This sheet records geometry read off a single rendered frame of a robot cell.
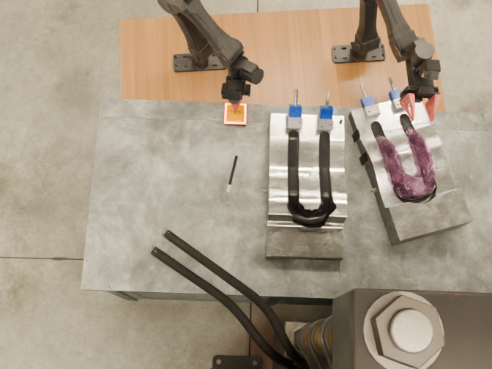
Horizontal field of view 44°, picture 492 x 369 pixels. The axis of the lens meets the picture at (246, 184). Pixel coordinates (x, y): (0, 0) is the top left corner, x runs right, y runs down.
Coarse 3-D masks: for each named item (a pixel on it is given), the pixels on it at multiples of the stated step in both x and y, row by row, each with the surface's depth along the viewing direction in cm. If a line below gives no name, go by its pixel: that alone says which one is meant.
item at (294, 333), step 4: (300, 324) 204; (304, 324) 204; (296, 328) 204; (300, 328) 204; (292, 332) 204; (296, 332) 200; (292, 336) 203; (296, 336) 200; (292, 340) 203; (296, 340) 199; (292, 344) 203; (296, 344) 199; (296, 348) 200; (300, 352) 202
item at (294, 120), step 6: (294, 96) 208; (294, 102) 208; (288, 108) 210; (294, 108) 208; (300, 108) 208; (288, 114) 210; (294, 114) 209; (300, 114) 209; (288, 120) 208; (294, 120) 208; (300, 120) 208; (288, 126) 209; (294, 126) 209; (300, 126) 209
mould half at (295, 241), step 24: (312, 120) 213; (336, 120) 213; (312, 144) 211; (336, 144) 211; (312, 168) 209; (336, 168) 209; (312, 192) 203; (336, 192) 203; (288, 216) 201; (336, 216) 200; (288, 240) 205; (312, 240) 205; (336, 240) 205
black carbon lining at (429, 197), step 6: (402, 114) 218; (402, 120) 218; (408, 120) 218; (372, 126) 217; (378, 126) 217; (402, 126) 217; (408, 126) 217; (378, 132) 216; (432, 192) 209; (402, 198) 208; (420, 198) 209; (426, 198) 209; (432, 198) 205
